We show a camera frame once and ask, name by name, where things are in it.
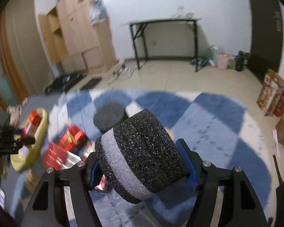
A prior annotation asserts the red cigarette box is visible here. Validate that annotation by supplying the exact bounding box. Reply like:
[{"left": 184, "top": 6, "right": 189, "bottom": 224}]
[
  {"left": 21, "top": 110, "right": 42, "bottom": 138},
  {"left": 43, "top": 142, "right": 68, "bottom": 171}
]

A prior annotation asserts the red cigarette box front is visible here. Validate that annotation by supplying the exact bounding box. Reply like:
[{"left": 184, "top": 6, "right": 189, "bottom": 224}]
[{"left": 43, "top": 142, "right": 68, "bottom": 171}]

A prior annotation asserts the red orange cigarette pack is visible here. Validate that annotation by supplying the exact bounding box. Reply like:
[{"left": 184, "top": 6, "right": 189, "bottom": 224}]
[{"left": 58, "top": 124, "right": 88, "bottom": 152}]

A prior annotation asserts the black foam cylinder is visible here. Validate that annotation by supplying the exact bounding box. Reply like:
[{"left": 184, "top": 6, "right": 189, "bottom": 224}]
[
  {"left": 95, "top": 109, "right": 189, "bottom": 204},
  {"left": 93, "top": 102, "right": 128, "bottom": 133}
]

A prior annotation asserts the red silver cigarette carton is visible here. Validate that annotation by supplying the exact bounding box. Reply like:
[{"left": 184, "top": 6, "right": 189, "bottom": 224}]
[{"left": 58, "top": 152, "right": 110, "bottom": 193}]

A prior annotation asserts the yellow plastic basin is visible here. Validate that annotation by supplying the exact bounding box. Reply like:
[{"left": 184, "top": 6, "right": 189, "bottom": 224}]
[{"left": 11, "top": 108, "right": 48, "bottom": 172}]

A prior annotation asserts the orange curtain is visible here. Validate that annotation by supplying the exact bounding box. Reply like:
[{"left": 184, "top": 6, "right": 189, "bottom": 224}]
[{"left": 0, "top": 7, "right": 30, "bottom": 108}]

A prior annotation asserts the blue white checkered rug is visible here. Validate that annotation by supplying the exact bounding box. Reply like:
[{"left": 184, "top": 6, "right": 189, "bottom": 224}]
[{"left": 40, "top": 90, "right": 272, "bottom": 226}]

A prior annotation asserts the black open case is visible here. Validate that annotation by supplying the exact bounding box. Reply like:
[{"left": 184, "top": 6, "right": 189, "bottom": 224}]
[{"left": 44, "top": 72, "right": 84, "bottom": 95}]

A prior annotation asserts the black foam tray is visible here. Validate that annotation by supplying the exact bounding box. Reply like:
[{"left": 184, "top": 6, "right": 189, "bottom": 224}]
[{"left": 80, "top": 77, "right": 102, "bottom": 90}]

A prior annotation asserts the red fire extinguisher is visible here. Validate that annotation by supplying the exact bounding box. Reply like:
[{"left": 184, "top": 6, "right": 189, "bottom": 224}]
[{"left": 273, "top": 89, "right": 284, "bottom": 117}]

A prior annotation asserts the printed cardboard box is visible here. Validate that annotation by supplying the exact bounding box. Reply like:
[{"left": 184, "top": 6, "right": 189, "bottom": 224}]
[{"left": 257, "top": 69, "right": 284, "bottom": 116}]

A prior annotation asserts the wooden wardrobe cabinet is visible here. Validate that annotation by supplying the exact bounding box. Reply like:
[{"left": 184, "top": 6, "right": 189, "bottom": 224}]
[{"left": 38, "top": 0, "right": 117, "bottom": 74}]

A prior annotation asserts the pink shopping bag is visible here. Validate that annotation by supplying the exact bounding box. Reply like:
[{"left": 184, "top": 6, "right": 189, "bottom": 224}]
[{"left": 217, "top": 52, "right": 230, "bottom": 70}]

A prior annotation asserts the bag hanging on wardrobe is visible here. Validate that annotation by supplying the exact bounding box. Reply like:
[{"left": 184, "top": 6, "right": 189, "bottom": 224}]
[{"left": 89, "top": 0, "right": 107, "bottom": 24}]

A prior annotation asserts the black folding table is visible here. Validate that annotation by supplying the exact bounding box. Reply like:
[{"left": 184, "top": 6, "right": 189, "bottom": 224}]
[{"left": 127, "top": 17, "right": 202, "bottom": 72}]

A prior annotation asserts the dark brown door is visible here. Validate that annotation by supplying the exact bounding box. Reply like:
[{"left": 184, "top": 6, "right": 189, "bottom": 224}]
[{"left": 247, "top": 0, "right": 283, "bottom": 82}]

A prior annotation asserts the power strip with cables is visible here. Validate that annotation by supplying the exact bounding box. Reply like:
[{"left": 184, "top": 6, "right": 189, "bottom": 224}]
[{"left": 108, "top": 59, "right": 138, "bottom": 85}]

